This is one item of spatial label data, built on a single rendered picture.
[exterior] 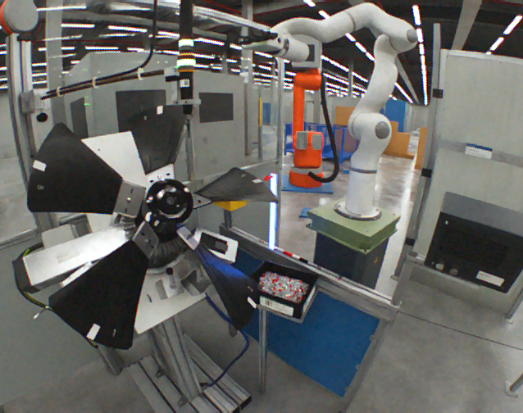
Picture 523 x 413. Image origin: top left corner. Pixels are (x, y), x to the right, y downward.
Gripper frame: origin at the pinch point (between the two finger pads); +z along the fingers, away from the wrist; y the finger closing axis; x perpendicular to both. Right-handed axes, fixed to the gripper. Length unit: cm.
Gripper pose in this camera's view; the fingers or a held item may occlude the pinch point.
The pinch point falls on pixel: (239, 34)
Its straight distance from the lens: 80.6
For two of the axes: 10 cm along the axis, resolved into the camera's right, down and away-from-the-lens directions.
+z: -6.8, 2.8, -6.8
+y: -7.3, -2.7, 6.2
